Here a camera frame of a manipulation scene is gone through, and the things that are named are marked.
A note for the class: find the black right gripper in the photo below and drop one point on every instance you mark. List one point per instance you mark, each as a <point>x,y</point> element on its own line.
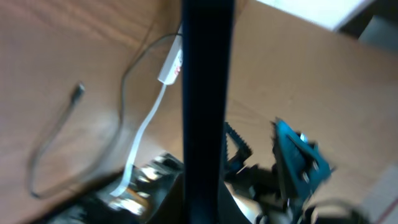
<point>282,191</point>

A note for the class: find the blue Galaxy smartphone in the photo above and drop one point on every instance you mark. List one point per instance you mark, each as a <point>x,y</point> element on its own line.
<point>207,28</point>

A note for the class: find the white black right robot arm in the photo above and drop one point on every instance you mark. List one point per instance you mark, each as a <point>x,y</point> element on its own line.
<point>155,196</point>

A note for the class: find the white power strip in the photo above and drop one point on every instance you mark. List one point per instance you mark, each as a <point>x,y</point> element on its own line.
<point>173,62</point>

